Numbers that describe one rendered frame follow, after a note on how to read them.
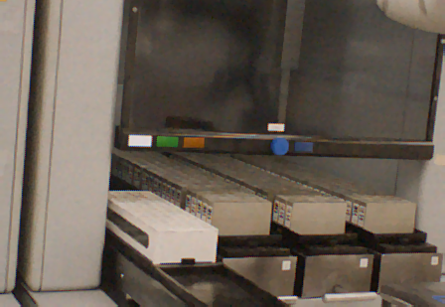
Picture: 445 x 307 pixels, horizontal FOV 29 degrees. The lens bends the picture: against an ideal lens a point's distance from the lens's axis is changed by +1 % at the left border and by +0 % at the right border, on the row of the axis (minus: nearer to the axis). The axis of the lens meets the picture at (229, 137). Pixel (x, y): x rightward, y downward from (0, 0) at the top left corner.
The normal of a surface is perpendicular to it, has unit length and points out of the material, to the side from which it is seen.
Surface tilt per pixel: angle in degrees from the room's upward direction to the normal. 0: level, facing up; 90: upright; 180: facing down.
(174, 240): 90
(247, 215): 90
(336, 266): 90
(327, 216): 90
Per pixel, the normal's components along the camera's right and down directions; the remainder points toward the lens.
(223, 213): 0.44, 0.15
